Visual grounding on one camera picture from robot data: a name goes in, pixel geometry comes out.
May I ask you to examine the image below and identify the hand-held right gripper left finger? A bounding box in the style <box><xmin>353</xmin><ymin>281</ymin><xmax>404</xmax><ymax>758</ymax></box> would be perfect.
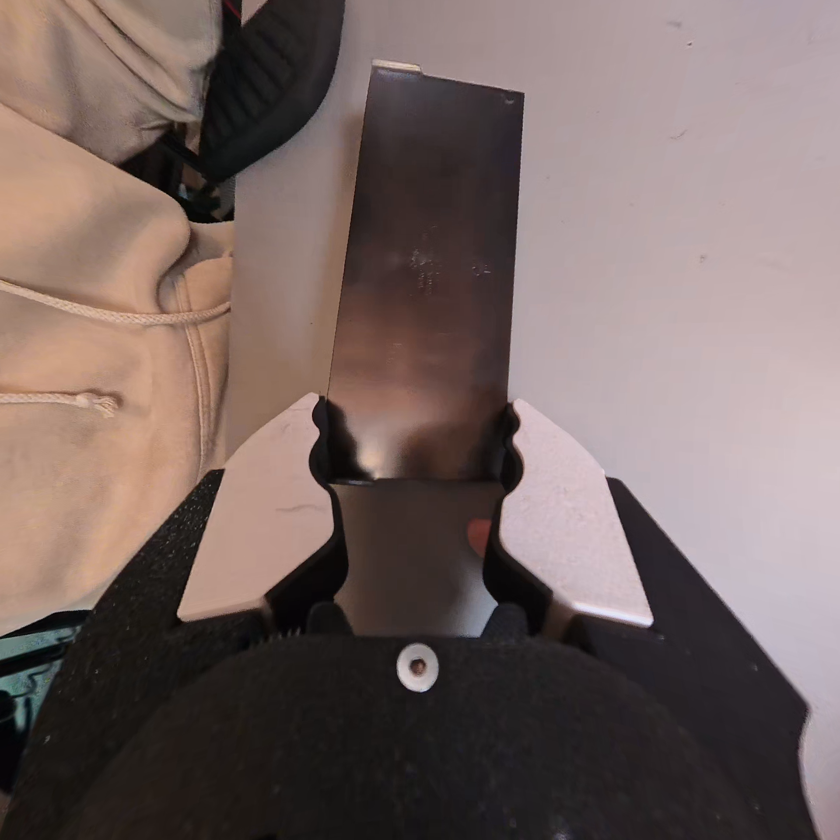
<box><xmin>177</xmin><ymin>392</ymin><xmax>350</xmax><ymax>636</ymax></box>

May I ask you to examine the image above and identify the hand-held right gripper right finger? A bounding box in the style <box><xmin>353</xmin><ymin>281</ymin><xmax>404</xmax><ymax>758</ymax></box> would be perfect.
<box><xmin>483</xmin><ymin>398</ymin><xmax>656</xmax><ymax>636</ymax></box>

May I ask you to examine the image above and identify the black divider plate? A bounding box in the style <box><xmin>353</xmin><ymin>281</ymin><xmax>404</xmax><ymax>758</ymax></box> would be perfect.
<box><xmin>325</xmin><ymin>59</ymin><xmax>526</xmax><ymax>486</ymax></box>

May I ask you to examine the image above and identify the beige hoodie drawstring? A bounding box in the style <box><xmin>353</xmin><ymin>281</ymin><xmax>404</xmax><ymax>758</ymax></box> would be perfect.
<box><xmin>0</xmin><ymin>277</ymin><xmax>233</xmax><ymax>420</ymax></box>

